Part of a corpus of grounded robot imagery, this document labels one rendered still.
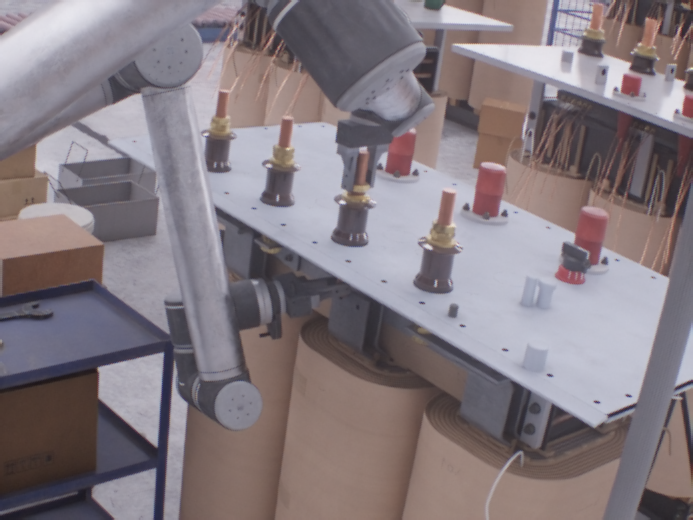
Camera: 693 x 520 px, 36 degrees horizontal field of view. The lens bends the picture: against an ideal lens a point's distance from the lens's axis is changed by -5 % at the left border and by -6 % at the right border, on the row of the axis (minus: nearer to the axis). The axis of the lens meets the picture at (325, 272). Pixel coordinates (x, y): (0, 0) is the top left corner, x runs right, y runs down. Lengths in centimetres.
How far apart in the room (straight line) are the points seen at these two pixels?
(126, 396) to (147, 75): 257
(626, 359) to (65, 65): 123
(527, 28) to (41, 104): 818
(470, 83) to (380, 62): 836
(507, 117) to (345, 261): 608
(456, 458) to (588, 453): 30
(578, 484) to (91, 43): 139
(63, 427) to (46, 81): 170
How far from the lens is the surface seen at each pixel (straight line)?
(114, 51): 145
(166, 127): 221
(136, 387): 466
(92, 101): 238
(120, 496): 395
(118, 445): 326
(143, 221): 623
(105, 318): 316
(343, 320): 259
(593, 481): 238
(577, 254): 249
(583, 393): 199
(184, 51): 220
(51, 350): 296
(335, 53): 143
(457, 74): 973
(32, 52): 143
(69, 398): 297
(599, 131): 423
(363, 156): 243
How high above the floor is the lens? 220
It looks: 21 degrees down
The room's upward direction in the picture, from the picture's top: 8 degrees clockwise
